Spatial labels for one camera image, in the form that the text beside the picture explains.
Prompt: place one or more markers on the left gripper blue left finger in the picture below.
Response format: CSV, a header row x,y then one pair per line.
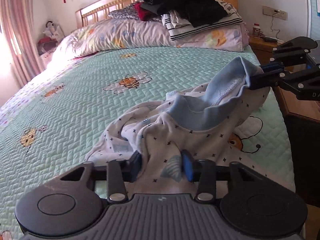
x,y
119,172

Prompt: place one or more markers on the finger of the right gripper pair seen outside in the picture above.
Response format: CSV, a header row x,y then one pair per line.
x,y
269,78

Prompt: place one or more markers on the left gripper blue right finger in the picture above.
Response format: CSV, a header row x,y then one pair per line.
x,y
202,172

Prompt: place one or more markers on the white dotted baby garment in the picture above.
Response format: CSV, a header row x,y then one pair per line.
x,y
212,121

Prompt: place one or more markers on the pile of dark clothes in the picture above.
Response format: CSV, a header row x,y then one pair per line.
x,y
182,20

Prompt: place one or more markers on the wooden bedside nightstand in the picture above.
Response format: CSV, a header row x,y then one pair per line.
x,y
290,105

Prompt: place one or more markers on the green quilted bee bedspread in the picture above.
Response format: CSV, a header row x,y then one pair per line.
x,y
50,125

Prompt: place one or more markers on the floral folded duvet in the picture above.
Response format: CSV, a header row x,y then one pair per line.
x,y
115,34

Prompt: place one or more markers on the nightstand clutter with plush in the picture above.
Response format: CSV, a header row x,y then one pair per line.
x,y
52,36

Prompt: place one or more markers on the pink curtain right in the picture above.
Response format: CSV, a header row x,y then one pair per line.
x,y
17,25

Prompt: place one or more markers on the wall power socket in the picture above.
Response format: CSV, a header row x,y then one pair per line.
x,y
268,11

